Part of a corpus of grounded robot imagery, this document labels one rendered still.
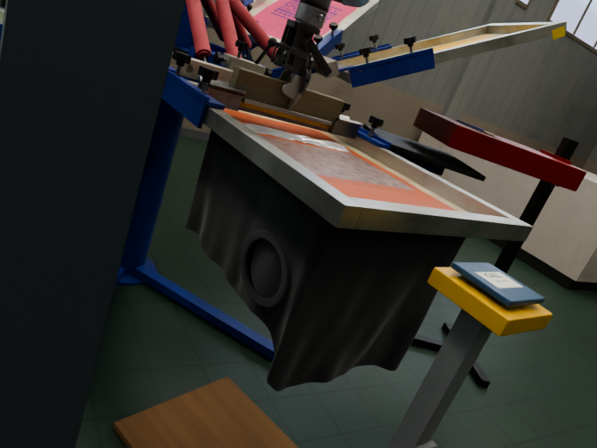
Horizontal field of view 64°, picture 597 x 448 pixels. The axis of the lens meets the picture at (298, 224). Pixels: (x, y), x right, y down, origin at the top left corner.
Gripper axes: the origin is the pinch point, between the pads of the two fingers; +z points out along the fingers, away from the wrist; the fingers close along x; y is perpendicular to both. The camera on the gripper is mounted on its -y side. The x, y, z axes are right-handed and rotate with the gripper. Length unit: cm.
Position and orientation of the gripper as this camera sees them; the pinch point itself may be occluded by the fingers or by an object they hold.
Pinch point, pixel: (288, 103)
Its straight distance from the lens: 133.5
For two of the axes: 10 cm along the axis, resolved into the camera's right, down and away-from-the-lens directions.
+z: -3.4, 8.9, 3.2
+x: 5.4, 4.6, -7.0
